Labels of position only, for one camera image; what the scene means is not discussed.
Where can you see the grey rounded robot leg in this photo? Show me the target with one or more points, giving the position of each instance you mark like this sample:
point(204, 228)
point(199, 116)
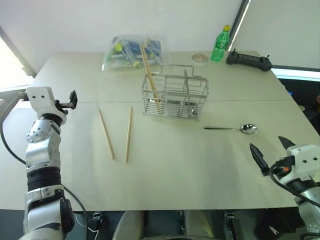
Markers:
point(198, 225)
point(128, 225)

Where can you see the black table clamp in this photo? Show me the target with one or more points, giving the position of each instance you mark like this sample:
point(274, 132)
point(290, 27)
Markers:
point(96, 221)
point(230, 220)

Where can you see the green plastic bottle yellow cap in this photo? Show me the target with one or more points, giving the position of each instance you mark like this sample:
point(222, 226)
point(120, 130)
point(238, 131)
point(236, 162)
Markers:
point(220, 46)

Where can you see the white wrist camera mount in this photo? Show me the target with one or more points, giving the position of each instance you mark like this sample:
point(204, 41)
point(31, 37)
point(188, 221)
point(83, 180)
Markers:
point(303, 156)
point(40, 97)

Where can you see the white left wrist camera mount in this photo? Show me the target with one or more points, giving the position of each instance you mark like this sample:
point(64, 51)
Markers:
point(40, 97)

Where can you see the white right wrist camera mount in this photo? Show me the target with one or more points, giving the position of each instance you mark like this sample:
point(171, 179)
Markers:
point(303, 156)

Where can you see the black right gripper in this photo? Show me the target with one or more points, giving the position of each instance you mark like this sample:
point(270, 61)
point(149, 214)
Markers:
point(283, 166)

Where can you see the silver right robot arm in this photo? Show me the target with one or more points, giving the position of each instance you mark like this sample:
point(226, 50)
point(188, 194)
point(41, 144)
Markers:
point(308, 200)

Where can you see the clear plastic bag of items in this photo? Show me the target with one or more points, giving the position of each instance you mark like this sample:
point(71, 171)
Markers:
point(130, 53)

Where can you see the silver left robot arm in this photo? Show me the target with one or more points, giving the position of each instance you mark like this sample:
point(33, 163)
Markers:
point(37, 155)

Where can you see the black handheld remote controller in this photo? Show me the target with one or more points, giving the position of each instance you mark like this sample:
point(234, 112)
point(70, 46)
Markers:
point(247, 60)

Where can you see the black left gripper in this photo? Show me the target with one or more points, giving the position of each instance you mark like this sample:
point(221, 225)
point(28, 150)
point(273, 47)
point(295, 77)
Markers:
point(60, 104)

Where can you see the dark window frame post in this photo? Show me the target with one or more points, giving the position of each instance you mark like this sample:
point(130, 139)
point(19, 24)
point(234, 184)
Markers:
point(240, 22)

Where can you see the wooden chopstick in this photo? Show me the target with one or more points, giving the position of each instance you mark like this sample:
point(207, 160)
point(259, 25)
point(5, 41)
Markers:
point(146, 65)
point(128, 135)
point(149, 67)
point(106, 133)

